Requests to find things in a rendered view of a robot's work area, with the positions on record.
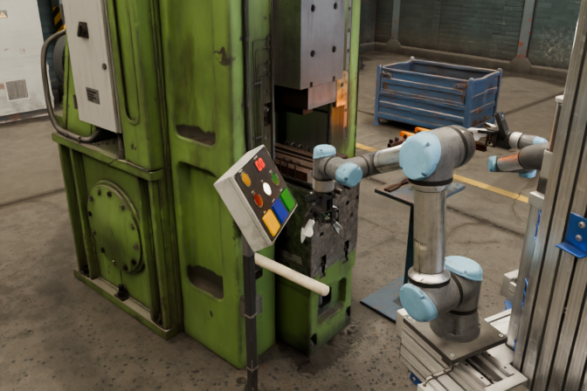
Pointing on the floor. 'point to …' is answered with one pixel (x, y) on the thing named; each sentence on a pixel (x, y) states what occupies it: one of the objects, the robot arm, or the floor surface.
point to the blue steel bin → (436, 94)
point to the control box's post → (250, 313)
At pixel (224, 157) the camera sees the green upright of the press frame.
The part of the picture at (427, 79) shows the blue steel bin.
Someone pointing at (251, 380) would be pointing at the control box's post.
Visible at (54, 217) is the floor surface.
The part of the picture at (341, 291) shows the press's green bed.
